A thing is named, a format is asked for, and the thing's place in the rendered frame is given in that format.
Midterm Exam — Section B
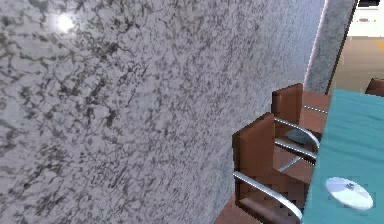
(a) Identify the teal dining table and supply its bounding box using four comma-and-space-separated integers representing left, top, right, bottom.
300, 88, 384, 224

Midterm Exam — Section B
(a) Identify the white cabinet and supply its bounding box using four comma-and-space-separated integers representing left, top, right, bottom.
348, 0, 384, 38

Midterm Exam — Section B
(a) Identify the white round plate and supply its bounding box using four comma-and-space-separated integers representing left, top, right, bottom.
325, 176, 375, 212

